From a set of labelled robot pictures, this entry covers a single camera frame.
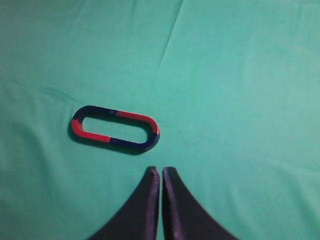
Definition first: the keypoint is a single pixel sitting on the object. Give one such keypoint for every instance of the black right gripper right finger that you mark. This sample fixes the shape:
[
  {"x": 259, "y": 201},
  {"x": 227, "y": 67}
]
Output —
[{"x": 183, "y": 218}]

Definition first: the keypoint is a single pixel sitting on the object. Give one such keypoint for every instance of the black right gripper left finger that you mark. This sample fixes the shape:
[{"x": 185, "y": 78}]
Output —
[{"x": 138, "y": 218}]

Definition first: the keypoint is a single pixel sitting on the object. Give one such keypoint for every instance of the red-blue horseshoe magnet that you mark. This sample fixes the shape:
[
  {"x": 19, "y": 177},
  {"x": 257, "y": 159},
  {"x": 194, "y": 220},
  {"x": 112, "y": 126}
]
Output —
[
  {"x": 149, "y": 143},
  {"x": 82, "y": 113}
]

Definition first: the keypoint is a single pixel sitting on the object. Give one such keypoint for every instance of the green cloth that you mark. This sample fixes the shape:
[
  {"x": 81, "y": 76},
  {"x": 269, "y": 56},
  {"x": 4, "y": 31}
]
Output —
[{"x": 234, "y": 86}]

